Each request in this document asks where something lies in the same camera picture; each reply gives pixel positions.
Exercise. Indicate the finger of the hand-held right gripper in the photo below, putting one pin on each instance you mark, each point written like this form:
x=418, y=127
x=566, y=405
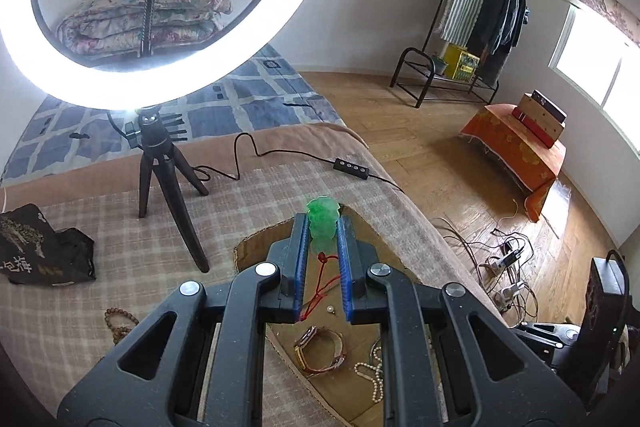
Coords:
x=547, y=337

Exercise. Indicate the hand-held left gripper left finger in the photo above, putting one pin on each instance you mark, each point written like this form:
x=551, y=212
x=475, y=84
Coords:
x=301, y=267

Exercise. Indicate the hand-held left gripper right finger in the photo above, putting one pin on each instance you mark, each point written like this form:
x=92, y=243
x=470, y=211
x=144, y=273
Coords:
x=343, y=267

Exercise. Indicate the cardboard box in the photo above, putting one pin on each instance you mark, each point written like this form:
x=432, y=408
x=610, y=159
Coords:
x=330, y=394

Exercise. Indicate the white power strip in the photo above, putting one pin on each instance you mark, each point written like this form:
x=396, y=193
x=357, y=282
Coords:
x=502, y=262

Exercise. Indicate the brown blanket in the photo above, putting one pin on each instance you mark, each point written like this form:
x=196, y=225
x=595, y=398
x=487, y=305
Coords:
x=300, y=142

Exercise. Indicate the black mini tripod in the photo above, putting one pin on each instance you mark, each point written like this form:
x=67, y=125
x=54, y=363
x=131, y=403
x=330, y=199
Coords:
x=165, y=172

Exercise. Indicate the blue checked bed sheet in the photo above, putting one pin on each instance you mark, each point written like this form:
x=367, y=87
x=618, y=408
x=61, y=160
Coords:
x=240, y=112

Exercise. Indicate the orange cloth covered table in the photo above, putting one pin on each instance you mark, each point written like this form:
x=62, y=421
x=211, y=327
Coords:
x=515, y=147

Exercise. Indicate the brown carton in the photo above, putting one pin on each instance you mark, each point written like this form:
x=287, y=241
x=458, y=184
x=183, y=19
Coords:
x=537, y=127

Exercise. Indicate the black metal clothes rack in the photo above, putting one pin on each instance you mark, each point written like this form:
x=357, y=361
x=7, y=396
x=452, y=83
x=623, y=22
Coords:
x=407, y=72

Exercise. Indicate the dark flat box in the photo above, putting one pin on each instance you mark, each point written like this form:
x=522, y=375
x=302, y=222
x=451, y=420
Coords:
x=550, y=106

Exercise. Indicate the small grey pot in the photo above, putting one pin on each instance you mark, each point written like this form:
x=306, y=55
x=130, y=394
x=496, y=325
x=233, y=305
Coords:
x=440, y=64

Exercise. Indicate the yellow box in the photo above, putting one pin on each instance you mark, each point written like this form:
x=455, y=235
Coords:
x=461, y=62

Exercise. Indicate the window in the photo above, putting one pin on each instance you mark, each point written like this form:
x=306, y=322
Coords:
x=590, y=62

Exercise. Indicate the black snack bag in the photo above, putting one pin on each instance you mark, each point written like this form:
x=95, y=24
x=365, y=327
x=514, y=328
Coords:
x=35, y=247

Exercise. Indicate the dark hanging clothes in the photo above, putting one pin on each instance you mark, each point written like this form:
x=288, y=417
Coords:
x=495, y=27

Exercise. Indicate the folded floral quilt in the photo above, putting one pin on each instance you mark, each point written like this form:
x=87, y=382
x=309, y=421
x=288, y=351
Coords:
x=190, y=2

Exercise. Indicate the floral curtain valance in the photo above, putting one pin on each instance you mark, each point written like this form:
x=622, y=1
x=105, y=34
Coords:
x=600, y=2

